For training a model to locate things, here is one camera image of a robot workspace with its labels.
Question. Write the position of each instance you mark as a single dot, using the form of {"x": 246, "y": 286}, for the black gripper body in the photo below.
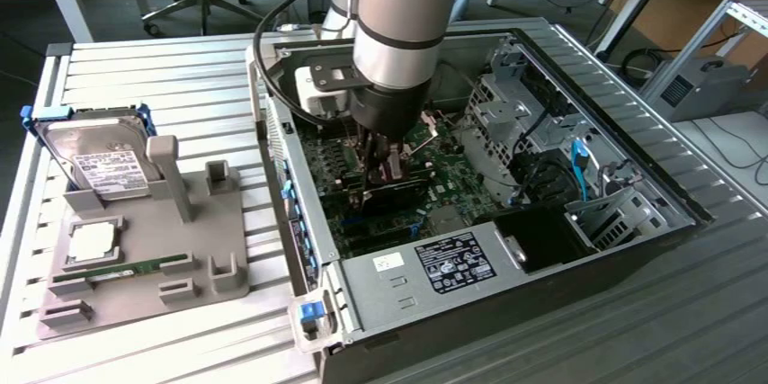
{"x": 386, "y": 109}

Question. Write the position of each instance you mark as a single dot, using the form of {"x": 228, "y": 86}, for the graphics card with metal bracket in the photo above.
{"x": 396, "y": 199}

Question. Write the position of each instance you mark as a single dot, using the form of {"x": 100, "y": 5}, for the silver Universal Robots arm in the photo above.
{"x": 396, "y": 20}

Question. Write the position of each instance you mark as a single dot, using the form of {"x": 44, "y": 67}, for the black RAM stick with label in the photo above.
{"x": 348, "y": 184}

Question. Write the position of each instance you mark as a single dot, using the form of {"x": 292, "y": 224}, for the open metal socket cover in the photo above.
{"x": 433, "y": 130}

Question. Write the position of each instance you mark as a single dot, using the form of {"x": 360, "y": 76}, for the green motherboard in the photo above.
{"x": 461, "y": 177}

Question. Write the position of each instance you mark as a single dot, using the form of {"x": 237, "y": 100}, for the silver chipset heatsink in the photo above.
{"x": 448, "y": 220}

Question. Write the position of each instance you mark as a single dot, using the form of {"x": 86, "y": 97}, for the silver metal disk bay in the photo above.
{"x": 497, "y": 132}

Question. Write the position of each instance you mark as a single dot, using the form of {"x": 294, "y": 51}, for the black plastic fan shroud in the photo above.
{"x": 540, "y": 235}

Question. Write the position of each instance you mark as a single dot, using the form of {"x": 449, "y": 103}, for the grey power supply with label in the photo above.
{"x": 384, "y": 294}

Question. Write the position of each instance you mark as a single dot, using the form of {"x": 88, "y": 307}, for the blue case latch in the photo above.
{"x": 310, "y": 313}

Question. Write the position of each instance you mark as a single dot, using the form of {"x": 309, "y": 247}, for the office chair base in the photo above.
{"x": 204, "y": 6}

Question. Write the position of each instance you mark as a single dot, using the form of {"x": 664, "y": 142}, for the grey parts rack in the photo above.
{"x": 149, "y": 231}

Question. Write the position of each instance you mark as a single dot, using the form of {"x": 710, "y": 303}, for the open black PC case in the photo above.
{"x": 480, "y": 348}

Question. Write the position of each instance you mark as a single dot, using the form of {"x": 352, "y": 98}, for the hard disk with blue carrier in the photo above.
{"x": 96, "y": 150}

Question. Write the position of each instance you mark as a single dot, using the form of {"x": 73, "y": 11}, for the green RAM stick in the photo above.
{"x": 120, "y": 272}

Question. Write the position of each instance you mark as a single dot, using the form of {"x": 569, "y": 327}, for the silver CPU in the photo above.
{"x": 89, "y": 244}

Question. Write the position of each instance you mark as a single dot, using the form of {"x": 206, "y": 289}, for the grey controller box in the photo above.
{"x": 713, "y": 87}

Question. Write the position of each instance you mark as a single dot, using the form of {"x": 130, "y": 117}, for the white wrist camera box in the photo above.
{"x": 317, "y": 96}

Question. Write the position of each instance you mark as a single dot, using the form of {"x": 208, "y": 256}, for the aluminium profile frame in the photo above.
{"x": 720, "y": 20}

